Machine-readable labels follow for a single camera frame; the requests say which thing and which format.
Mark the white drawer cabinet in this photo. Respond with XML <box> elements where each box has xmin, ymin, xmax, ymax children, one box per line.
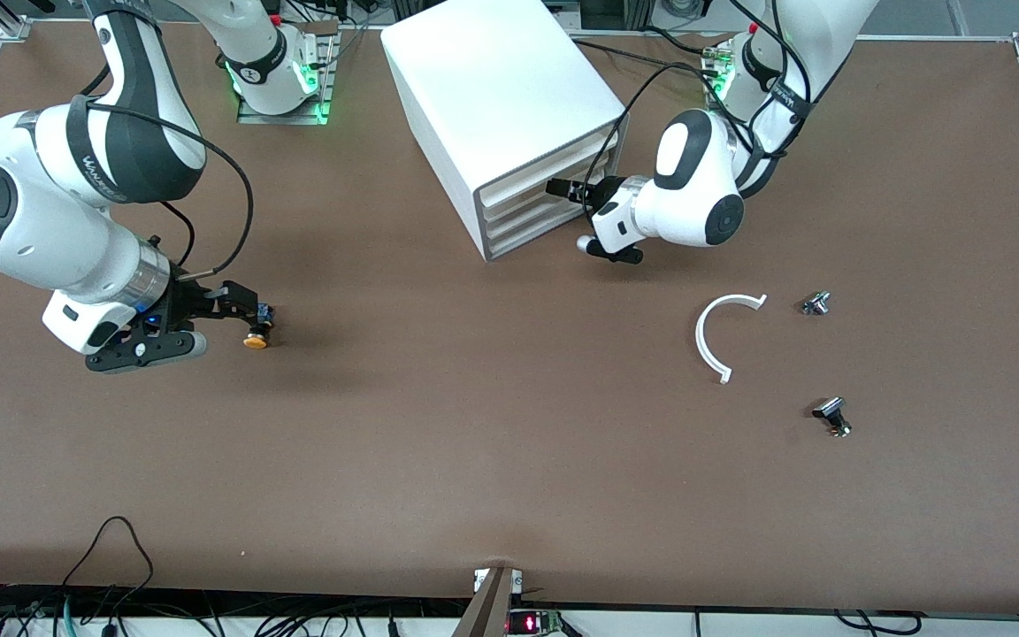
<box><xmin>381</xmin><ymin>0</ymin><xmax>632</xmax><ymax>263</ymax></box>

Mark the white curved plastic piece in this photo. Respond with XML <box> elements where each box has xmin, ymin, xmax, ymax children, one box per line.
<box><xmin>695</xmin><ymin>293</ymin><xmax>769</xmax><ymax>385</ymax></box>

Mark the small device red display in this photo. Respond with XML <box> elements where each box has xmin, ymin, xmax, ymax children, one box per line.
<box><xmin>507</xmin><ymin>609</ymin><xmax>565</xmax><ymax>637</ymax></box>

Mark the yellow push button switch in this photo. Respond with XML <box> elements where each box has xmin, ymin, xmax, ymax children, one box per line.
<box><xmin>242</xmin><ymin>303</ymin><xmax>276</xmax><ymax>349</ymax></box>

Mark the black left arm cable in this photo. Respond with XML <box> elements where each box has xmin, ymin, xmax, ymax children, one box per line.
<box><xmin>589</xmin><ymin>0</ymin><xmax>816</xmax><ymax>209</ymax></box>

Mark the black cable behind cabinet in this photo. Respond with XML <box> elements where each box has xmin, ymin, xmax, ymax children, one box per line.
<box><xmin>573</xmin><ymin>35</ymin><xmax>723</xmax><ymax>81</ymax></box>

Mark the aluminium arm base plate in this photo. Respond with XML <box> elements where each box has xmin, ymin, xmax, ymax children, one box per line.
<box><xmin>236</xmin><ymin>22</ymin><xmax>338</xmax><ymax>126</ymax></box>

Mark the thin black looped cable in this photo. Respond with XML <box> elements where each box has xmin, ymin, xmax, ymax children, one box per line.
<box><xmin>61</xmin><ymin>516</ymin><xmax>155</xmax><ymax>611</ymax></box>

